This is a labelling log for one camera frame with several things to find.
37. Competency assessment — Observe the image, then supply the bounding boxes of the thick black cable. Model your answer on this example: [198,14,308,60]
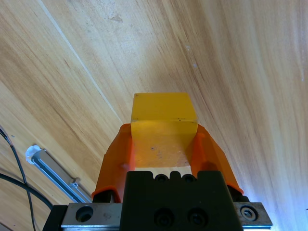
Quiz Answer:
[0,173,54,210]

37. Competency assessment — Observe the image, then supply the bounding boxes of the yellow wooden block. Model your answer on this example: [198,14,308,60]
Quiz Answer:
[130,92,198,168]

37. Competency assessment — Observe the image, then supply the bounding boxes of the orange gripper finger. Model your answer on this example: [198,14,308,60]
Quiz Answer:
[91,123,136,204]
[189,124,250,204]

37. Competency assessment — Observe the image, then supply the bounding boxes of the grey aluminium rail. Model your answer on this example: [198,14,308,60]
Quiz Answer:
[25,144,93,204]

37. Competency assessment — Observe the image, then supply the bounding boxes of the thin black cable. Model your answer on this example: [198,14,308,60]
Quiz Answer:
[0,125,37,231]

